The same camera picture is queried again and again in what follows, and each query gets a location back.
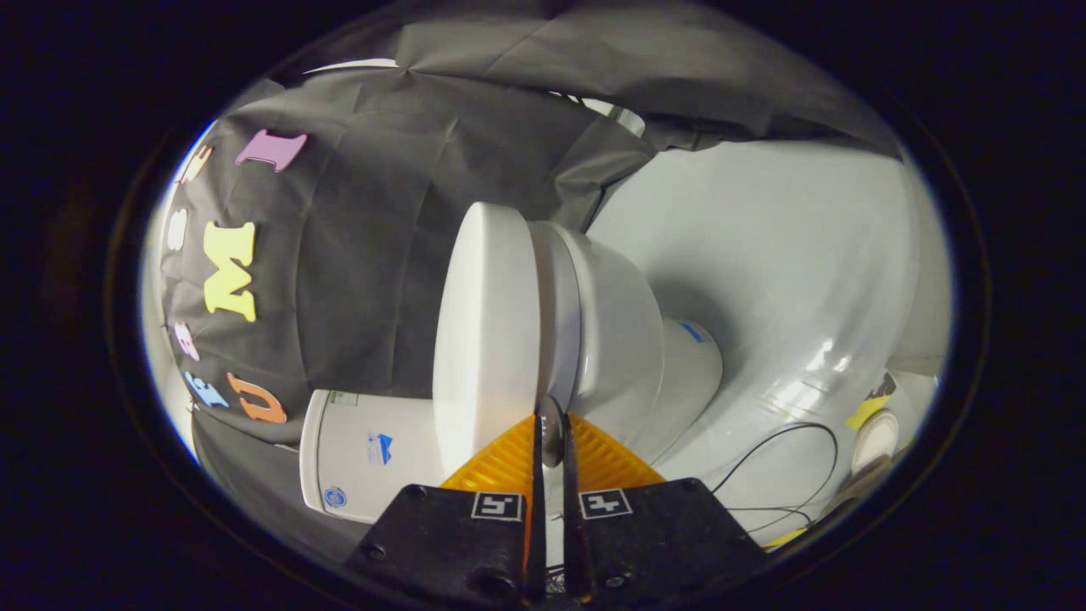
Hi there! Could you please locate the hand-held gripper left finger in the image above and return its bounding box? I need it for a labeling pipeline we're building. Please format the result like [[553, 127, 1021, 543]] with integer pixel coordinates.
[[344, 413, 549, 608]]

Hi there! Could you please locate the yellow tape piece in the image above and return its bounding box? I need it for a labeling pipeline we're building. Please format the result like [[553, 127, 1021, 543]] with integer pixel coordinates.
[[846, 395, 892, 431]]

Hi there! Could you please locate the black backdrop cloth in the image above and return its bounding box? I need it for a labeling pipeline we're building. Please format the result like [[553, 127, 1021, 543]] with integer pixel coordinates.
[[157, 0, 900, 544]]

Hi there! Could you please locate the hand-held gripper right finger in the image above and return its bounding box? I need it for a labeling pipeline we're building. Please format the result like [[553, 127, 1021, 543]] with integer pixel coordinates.
[[560, 413, 769, 605]]

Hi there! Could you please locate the white rounded object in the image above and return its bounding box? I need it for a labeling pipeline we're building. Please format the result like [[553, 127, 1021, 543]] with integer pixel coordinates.
[[851, 410, 900, 474]]

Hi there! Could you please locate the thin black cable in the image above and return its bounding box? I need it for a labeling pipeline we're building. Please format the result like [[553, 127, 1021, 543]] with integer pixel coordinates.
[[711, 422, 841, 535]]

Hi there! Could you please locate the white toilet lid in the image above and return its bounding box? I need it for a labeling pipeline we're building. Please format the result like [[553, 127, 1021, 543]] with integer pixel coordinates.
[[433, 202, 566, 476]]

